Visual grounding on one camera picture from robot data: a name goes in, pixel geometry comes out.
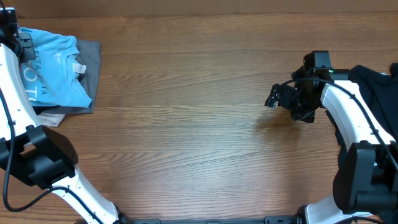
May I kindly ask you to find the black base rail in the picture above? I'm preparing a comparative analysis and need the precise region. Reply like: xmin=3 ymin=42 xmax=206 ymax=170
xmin=131 ymin=215 xmax=305 ymax=224

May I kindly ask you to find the light blue printed t-shirt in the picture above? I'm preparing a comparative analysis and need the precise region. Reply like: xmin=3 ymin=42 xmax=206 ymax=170
xmin=20 ymin=27 xmax=92 ymax=108

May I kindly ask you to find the folded grey shirt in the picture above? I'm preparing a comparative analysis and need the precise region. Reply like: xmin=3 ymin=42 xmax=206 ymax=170
xmin=33 ymin=39 xmax=101 ymax=114

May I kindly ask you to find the black t-shirt under blue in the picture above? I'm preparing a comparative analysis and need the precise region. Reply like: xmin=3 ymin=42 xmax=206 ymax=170
xmin=326 ymin=63 xmax=398 ymax=224

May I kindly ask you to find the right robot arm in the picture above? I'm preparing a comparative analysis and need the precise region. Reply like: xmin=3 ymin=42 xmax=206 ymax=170
xmin=264 ymin=51 xmax=397 ymax=223

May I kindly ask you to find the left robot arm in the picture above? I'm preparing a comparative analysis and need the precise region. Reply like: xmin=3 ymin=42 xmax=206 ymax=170
xmin=1 ymin=6 xmax=130 ymax=223

